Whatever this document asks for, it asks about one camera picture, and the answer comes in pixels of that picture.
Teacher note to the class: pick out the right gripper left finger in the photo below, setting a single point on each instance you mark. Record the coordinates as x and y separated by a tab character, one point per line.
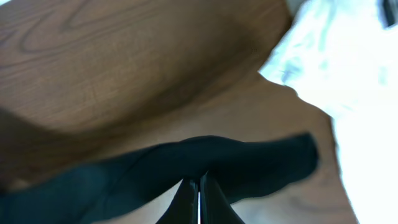
184	206

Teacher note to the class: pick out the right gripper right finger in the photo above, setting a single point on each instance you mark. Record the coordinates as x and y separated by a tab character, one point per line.
214	207

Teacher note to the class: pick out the black leggings with red waistband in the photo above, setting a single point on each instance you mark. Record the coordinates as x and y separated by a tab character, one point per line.
114	187

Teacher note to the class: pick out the crumpled white shirt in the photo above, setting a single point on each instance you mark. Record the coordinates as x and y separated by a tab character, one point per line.
341	57

